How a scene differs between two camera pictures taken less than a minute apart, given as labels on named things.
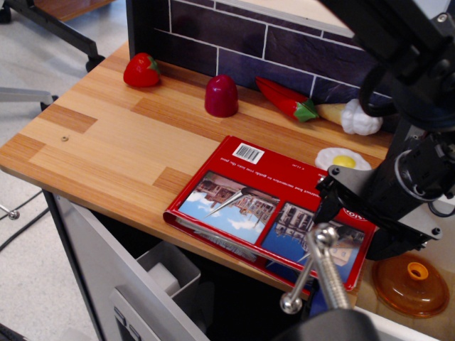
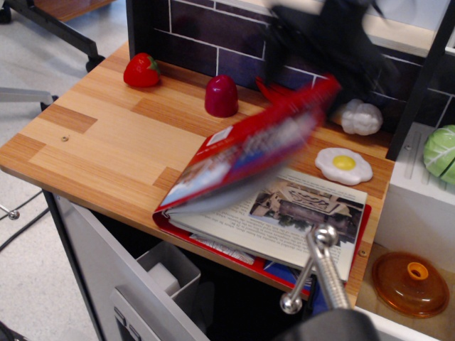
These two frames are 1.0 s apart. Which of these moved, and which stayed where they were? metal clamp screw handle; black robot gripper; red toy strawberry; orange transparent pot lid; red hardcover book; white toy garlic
Moved: black robot gripper; red hardcover book
Stayed: white toy garlic; metal clamp screw handle; red toy strawberry; orange transparent pot lid
